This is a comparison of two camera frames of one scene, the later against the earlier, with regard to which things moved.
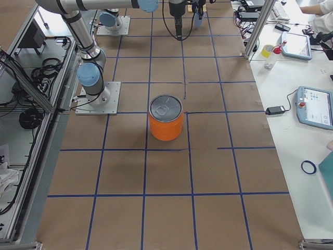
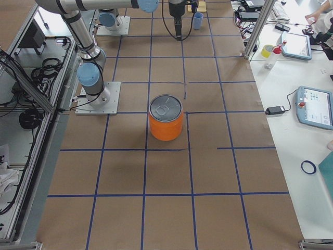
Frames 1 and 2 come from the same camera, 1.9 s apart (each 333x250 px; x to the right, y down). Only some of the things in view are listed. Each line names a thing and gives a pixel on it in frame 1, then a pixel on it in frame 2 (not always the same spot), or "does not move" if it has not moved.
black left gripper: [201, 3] → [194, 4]
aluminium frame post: [268, 7] does not move
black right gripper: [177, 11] does not move
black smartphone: [282, 27] does not move
